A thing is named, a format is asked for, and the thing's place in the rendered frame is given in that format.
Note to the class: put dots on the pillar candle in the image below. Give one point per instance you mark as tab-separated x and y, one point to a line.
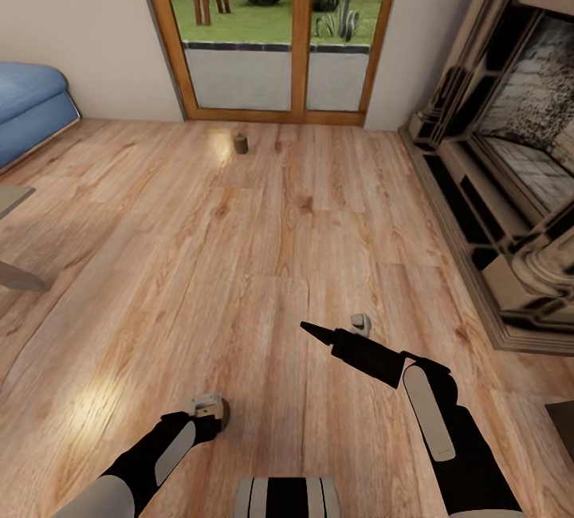
240	144
222	412

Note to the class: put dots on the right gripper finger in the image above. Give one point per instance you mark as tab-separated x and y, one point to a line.
324	335

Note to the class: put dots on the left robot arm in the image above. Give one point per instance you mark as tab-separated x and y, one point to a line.
126	488

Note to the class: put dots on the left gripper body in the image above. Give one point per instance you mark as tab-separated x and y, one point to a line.
205	428

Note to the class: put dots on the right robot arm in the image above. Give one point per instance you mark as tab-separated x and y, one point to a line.
470	481

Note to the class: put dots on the door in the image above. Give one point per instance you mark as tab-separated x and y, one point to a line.
289	61

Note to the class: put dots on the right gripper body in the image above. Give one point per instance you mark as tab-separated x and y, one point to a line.
358	351

